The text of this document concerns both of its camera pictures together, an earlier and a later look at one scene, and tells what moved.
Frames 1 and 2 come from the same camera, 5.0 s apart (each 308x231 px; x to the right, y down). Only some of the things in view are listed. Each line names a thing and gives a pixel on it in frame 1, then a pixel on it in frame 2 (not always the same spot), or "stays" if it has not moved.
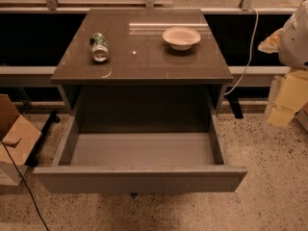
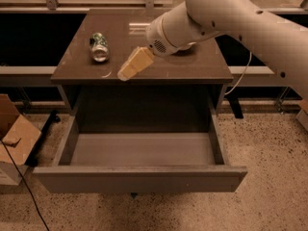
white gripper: [295, 43] → [155, 38]
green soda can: [99, 47] stays
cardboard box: [18, 139] stays
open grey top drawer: [141, 163] stays
